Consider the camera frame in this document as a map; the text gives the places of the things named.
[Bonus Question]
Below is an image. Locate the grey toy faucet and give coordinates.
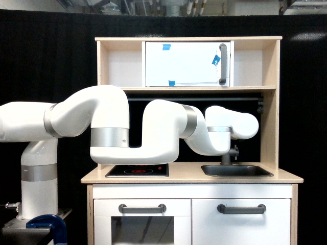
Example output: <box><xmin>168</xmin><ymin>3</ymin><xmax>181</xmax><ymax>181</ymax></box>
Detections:
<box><xmin>220</xmin><ymin>145</ymin><xmax>239</xmax><ymax>165</ymax></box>

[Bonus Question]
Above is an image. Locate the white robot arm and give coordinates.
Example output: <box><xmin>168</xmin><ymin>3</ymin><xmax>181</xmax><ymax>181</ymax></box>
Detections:
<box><xmin>1</xmin><ymin>85</ymin><xmax>259</xmax><ymax>219</ymax></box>

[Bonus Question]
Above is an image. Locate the black toy stovetop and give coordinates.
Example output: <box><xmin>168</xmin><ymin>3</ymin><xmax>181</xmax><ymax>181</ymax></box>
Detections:
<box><xmin>105</xmin><ymin>163</ymin><xmax>169</xmax><ymax>178</ymax></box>

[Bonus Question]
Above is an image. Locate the white microwave door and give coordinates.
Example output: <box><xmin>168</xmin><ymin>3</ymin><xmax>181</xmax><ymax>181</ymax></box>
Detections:
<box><xmin>144</xmin><ymin>41</ymin><xmax>233</xmax><ymax>87</ymax></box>

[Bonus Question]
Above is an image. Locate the grey sink basin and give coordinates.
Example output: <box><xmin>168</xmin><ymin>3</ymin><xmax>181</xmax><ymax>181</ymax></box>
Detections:
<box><xmin>201</xmin><ymin>165</ymin><xmax>274</xmax><ymax>177</ymax></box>

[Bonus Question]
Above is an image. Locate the white oven door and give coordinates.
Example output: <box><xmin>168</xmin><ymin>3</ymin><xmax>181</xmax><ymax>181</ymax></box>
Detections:
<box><xmin>94</xmin><ymin>199</ymin><xmax>192</xmax><ymax>244</ymax></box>

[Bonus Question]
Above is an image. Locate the wooden toy kitchen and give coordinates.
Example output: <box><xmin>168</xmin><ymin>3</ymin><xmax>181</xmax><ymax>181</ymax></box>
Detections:
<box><xmin>81</xmin><ymin>36</ymin><xmax>303</xmax><ymax>244</ymax></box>

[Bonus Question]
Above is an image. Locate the white cabinet door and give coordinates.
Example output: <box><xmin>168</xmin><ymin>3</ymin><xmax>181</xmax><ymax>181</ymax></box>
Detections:
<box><xmin>192</xmin><ymin>199</ymin><xmax>291</xmax><ymax>244</ymax></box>

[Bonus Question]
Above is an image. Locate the blue C-clamp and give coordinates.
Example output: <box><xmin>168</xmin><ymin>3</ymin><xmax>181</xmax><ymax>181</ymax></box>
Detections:
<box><xmin>26</xmin><ymin>214</ymin><xmax>67</xmax><ymax>245</ymax></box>

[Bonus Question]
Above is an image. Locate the grey oven door handle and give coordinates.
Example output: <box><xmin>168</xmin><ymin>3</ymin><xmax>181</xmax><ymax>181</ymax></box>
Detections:
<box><xmin>118</xmin><ymin>204</ymin><xmax>167</xmax><ymax>214</ymax></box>

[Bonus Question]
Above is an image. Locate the grey microwave handle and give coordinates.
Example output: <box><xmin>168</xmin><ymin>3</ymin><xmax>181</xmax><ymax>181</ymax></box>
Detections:
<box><xmin>219</xmin><ymin>44</ymin><xmax>227</xmax><ymax>86</ymax></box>

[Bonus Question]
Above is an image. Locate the grey cabinet door handle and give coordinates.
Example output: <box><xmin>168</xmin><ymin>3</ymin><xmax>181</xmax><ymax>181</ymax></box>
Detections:
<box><xmin>217</xmin><ymin>204</ymin><xmax>266</xmax><ymax>214</ymax></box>

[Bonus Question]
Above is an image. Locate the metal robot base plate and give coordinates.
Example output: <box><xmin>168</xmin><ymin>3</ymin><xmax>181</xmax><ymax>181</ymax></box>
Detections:
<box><xmin>2</xmin><ymin>208</ymin><xmax>73</xmax><ymax>233</ymax></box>

